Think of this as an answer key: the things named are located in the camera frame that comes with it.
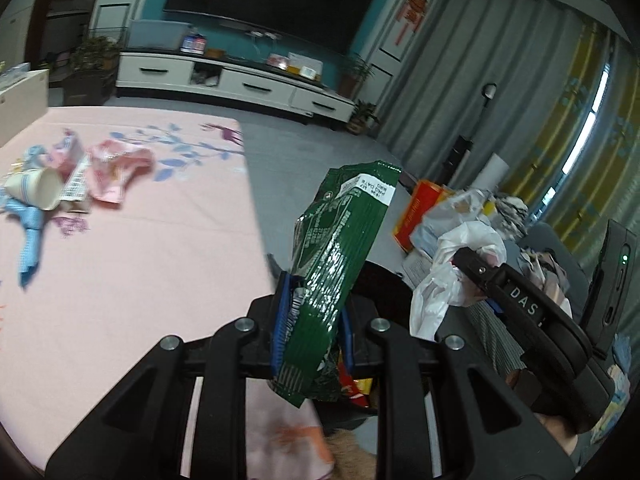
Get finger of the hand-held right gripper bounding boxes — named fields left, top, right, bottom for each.
left=452, top=247, right=507, bottom=292

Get grey curtain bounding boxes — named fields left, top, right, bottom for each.
left=372, top=0, right=586, bottom=201

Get small printed cardboard box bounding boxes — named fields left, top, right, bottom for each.
left=59, top=154, right=95, bottom=215

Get white television cabinet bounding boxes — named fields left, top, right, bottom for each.
left=116, top=50, right=356, bottom=123

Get black television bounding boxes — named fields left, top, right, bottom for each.
left=162, top=0, right=383, bottom=56

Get pink snack wrapper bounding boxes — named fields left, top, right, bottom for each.
left=50, top=130, right=86, bottom=176
left=85, top=140, right=153, bottom=205

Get red wall decoration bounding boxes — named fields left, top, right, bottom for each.
left=395, top=0, right=431, bottom=46

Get orange cardboard box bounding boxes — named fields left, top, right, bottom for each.
left=392, top=180, right=453, bottom=253

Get red yellow snack wrapper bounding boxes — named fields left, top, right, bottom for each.
left=337, top=347, right=375, bottom=409

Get green snack bag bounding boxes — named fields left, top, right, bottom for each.
left=270, top=160, right=403, bottom=407

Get brown fuzzy object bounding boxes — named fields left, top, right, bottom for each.
left=325, top=430, right=378, bottom=480

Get knotted blue plastic bag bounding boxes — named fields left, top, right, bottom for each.
left=0, top=197, right=46, bottom=288

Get black trash bin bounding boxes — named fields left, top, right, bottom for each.
left=320, top=260, right=441, bottom=431

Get striped white paper cup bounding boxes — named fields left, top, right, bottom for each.
left=4, top=166, right=65, bottom=211

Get person's right hand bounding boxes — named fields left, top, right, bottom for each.
left=506, top=367, right=581, bottom=457

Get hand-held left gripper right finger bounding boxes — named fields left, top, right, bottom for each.
left=340, top=300, right=581, bottom=480

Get small potted plant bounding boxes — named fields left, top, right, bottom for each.
left=347, top=102, right=381, bottom=133
left=345, top=55, right=373, bottom=98

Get yellow patterned curtain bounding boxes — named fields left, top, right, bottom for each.
left=500, top=20, right=640, bottom=261

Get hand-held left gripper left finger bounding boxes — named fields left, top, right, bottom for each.
left=45, top=270, right=301, bottom=480

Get black device with green light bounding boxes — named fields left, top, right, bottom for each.
left=582, top=217, right=640, bottom=361

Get pile of clothes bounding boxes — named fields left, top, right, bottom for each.
left=500, top=195, right=586, bottom=321

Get red yellow gift boxes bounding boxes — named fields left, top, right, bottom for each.
left=267, top=52, right=323, bottom=81

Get white cardboard box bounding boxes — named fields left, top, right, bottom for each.
left=0, top=69, right=50, bottom=146

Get white plastic bag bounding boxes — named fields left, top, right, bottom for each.
left=409, top=220, right=508, bottom=341

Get large potted plant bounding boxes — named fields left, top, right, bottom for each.
left=62, top=35, right=123, bottom=106

